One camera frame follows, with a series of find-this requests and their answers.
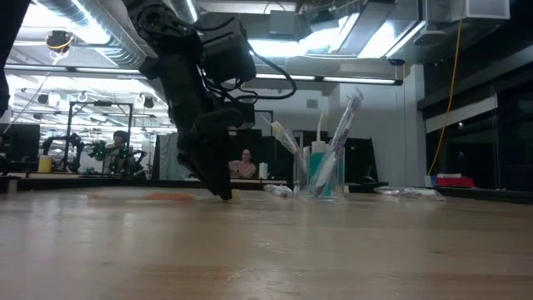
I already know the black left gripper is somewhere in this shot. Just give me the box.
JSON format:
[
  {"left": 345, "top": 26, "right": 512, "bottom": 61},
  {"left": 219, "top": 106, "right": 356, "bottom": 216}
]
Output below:
[{"left": 139, "top": 53, "right": 256, "bottom": 203}]

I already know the orange and white toothbrush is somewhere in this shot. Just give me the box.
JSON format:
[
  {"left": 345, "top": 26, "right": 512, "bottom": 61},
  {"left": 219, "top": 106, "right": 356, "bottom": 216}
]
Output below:
[
  {"left": 86, "top": 189, "right": 243, "bottom": 206},
  {"left": 259, "top": 111, "right": 302, "bottom": 157}
]

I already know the clear plastic cup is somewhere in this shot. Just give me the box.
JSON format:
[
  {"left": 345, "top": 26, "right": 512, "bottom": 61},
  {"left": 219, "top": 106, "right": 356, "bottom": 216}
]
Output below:
[{"left": 292, "top": 144, "right": 348, "bottom": 203}]

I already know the teal small bottle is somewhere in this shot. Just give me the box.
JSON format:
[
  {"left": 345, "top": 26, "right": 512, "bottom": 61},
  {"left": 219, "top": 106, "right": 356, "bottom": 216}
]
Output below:
[{"left": 309, "top": 140, "right": 334, "bottom": 198}]

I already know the person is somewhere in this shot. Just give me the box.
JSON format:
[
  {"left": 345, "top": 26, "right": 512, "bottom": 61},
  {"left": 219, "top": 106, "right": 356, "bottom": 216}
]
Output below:
[
  {"left": 227, "top": 147, "right": 257, "bottom": 181},
  {"left": 101, "top": 129, "right": 135, "bottom": 175}
]

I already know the black metal gantry stand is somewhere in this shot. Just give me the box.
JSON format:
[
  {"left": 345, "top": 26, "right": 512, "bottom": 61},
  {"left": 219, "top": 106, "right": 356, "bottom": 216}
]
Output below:
[{"left": 66, "top": 99, "right": 135, "bottom": 173}]

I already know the long ceiling lamp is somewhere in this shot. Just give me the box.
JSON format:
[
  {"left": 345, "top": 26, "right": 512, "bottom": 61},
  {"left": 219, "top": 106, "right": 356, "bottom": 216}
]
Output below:
[
  {"left": 3, "top": 63, "right": 143, "bottom": 77},
  {"left": 253, "top": 73, "right": 403, "bottom": 87}
]

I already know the small yellow canister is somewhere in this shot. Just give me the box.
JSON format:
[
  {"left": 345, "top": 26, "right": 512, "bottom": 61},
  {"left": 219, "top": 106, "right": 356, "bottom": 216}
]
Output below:
[{"left": 37, "top": 154, "right": 53, "bottom": 174}]

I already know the black monitor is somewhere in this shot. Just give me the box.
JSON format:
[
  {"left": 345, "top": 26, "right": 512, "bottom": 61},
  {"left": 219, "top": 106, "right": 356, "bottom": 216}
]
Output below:
[{"left": 0, "top": 122, "right": 41, "bottom": 164}]

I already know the red box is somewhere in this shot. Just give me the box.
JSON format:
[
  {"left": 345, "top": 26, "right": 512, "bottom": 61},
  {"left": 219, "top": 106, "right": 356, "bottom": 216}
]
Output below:
[{"left": 436, "top": 175, "right": 476, "bottom": 189}]

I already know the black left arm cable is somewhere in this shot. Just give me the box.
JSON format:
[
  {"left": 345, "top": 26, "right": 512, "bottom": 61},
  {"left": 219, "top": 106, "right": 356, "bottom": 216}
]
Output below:
[{"left": 199, "top": 48, "right": 298, "bottom": 103}]

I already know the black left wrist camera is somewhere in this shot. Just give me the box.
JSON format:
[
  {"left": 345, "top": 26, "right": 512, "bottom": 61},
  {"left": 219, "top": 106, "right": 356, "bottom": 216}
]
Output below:
[{"left": 198, "top": 15, "right": 258, "bottom": 84}]

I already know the yellow cable with plug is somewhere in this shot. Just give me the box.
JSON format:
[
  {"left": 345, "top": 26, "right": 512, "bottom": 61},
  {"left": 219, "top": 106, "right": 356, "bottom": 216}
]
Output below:
[{"left": 426, "top": 0, "right": 466, "bottom": 178}]

